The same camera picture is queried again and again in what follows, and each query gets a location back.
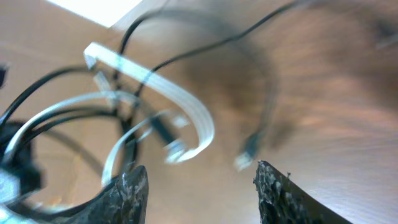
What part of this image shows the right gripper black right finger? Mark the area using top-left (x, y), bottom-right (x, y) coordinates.
top-left (253, 161), bottom-right (351, 224)

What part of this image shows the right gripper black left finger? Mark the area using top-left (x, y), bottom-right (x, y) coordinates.
top-left (61, 166), bottom-right (149, 224)

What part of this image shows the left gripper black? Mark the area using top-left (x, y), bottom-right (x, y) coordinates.
top-left (0, 121), bottom-right (43, 224)

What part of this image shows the black USB cable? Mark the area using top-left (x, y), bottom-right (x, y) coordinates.
top-left (0, 0), bottom-right (312, 218)

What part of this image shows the white charging cable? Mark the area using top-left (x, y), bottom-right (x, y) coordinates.
top-left (0, 42), bottom-right (215, 212)

